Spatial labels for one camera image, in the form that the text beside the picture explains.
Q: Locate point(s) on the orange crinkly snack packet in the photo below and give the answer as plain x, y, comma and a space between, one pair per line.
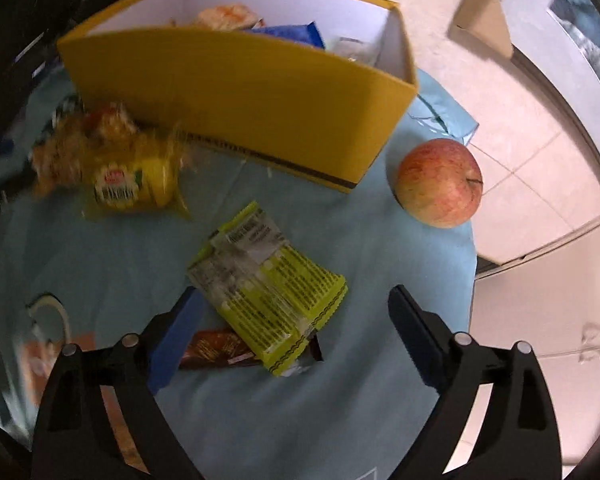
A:
65, 160

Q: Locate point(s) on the lime green snack packet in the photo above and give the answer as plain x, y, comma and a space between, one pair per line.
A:
280, 285

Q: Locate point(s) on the blue snack packet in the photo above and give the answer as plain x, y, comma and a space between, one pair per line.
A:
300, 35

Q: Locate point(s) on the orange white snack packet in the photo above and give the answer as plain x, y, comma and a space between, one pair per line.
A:
225, 15

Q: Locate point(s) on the brown cardboard piece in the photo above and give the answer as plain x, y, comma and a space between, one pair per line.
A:
485, 20

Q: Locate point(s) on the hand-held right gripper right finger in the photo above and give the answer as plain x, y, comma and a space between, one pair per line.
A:
415, 345

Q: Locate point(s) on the yellow cardboard box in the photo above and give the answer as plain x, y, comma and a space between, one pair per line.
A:
255, 95

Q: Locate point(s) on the brown chocolate bar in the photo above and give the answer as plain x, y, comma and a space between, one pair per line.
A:
215, 347

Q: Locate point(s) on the light blue tablecloth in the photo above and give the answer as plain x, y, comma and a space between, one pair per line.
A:
355, 260

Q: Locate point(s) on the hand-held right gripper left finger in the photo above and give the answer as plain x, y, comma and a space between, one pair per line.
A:
175, 345

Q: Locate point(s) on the red yellow apple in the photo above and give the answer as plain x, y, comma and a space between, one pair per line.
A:
440, 182

